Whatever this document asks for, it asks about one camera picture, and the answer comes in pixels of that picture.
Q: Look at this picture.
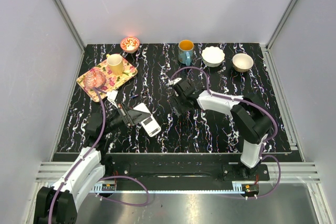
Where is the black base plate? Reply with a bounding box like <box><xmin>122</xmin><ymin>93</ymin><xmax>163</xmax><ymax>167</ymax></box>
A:
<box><xmin>102</xmin><ymin>153</ymin><xmax>270</xmax><ymax>182</ymax></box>

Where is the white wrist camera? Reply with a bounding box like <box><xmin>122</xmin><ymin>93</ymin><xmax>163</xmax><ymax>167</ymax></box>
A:
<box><xmin>169</xmin><ymin>78</ymin><xmax>182</xmax><ymax>86</ymax></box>
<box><xmin>107</xmin><ymin>90</ymin><xmax>118</xmax><ymax>107</ymax></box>

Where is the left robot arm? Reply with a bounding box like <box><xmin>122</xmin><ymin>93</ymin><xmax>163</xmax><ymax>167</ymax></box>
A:
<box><xmin>33</xmin><ymin>103</ymin><xmax>154</xmax><ymax>223</ymax></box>

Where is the floral serving tray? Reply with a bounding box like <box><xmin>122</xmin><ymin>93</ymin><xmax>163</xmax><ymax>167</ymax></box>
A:
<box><xmin>77</xmin><ymin>59</ymin><xmax>138</xmax><ymax>102</ymax></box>

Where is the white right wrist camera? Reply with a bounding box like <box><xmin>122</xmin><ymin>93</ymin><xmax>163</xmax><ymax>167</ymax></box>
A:
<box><xmin>169</xmin><ymin>78</ymin><xmax>182</xmax><ymax>86</ymax></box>

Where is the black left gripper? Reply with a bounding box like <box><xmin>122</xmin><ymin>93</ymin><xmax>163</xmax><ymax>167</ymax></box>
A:
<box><xmin>102</xmin><ymin>102</ymin><xmax>151</xmax><ymax>136</ymax></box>

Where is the beige bowl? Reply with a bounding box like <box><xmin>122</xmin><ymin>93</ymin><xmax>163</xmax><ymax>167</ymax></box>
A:
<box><xmin>232</xmin><ymin>53</ymin><xmax>254</xmax><ymax>73</ymax></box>

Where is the white remote control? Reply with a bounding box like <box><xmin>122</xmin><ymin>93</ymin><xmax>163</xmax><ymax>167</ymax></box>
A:
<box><xmin>134</xmin><ymin>103</ymin><xmax>161</xmax><ymax>137</ymax></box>

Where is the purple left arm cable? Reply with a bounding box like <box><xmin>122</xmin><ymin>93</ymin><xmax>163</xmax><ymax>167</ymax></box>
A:
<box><xmin>48</xmin><ymin>87</ymin><xmax>150</xmax><ymax>224</ymax></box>

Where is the yellow cup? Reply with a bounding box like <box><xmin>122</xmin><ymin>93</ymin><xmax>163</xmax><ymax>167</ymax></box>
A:
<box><xmin>107</xmin><ymin>54</ymin><xmax>124</xmax><ymax>76</ymax></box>

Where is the pink patterned glass bowl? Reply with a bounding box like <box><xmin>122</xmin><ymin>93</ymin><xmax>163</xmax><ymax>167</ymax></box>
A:
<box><xmin>83</xmin><ymin>68</ymin><xmax>106</xmax><ymax>89</ymax></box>

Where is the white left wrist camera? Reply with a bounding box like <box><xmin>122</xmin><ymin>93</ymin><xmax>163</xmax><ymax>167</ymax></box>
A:
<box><xmin>107</xmin><ymin>90</ymin><xmax>118</xmax><ymax>107</ymax></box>

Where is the red patterned small bowl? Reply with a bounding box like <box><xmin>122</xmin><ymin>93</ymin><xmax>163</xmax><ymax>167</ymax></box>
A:
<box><xmin>120</xmin><ymin>36</ymin><xmax>140</xmax><ymax>54</ymax></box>

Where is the white scalloped bowl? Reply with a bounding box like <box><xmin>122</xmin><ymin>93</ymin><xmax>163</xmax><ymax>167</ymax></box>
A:
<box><xmin>201</xmin><ymin>46</ymin><xmax>225</xmax><ymax>67</ymax></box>

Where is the blue butterfly mug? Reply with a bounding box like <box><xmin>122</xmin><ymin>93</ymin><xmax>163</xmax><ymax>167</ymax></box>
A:
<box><xmin>178</xmin><ymin>40</ymin><xmax>194</xmax><ymax>66</ymax></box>

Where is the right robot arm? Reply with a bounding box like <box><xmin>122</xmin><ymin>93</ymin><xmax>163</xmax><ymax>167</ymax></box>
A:
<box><xmin>169</xmin><ymin>78</ymin><xmax>275</xmax><ymax>180</ymax></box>

